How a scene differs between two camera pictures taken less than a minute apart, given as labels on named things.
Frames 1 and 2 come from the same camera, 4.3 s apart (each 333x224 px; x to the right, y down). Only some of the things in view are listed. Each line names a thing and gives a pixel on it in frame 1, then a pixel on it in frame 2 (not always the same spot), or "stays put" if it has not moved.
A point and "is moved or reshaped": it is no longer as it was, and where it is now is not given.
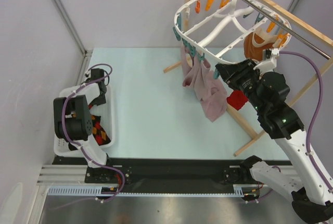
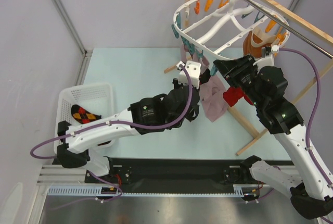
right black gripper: (232, 73) stays put
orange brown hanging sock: (256, 42) stays put
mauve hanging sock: (209, 86) stays put
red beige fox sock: (237, 99) is moved or reshaped
